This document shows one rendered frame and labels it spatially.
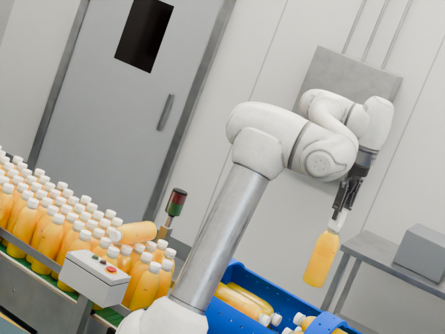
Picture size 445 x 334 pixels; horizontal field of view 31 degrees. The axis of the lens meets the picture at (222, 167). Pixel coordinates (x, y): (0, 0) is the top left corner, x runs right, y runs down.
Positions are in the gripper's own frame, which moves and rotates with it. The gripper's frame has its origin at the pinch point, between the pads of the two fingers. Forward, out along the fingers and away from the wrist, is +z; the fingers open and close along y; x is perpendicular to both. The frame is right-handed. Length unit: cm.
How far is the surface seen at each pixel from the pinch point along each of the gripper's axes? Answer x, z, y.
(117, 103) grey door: 301, 80, 255
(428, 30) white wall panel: 101, -52, 306
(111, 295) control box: 44, 41, -47
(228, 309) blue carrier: 13.0, 34.3, -27.1
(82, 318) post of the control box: 52, 54, -47
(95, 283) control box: 49, 40, -49
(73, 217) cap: 84, 36, -26
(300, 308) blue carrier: 0.1, 33.2, -1.6
